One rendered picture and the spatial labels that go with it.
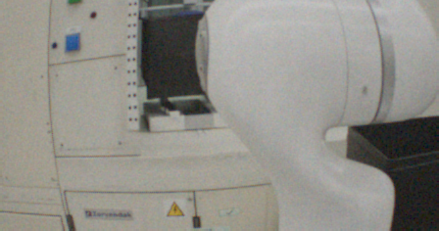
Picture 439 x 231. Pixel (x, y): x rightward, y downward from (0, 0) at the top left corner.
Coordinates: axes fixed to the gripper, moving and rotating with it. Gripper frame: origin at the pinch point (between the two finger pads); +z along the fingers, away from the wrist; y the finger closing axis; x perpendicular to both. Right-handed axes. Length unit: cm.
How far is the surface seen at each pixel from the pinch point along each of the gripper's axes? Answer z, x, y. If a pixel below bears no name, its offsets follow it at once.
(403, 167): -59, -27, 13
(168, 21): 5.4, -8.2, -7.4
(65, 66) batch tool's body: -10.6, -13.4, -33.3
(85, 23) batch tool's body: -11.4, -5.4, -28.6
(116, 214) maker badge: -13, -44, -25
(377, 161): -53, -27, 11
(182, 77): 5.1, -20.9, -4.4
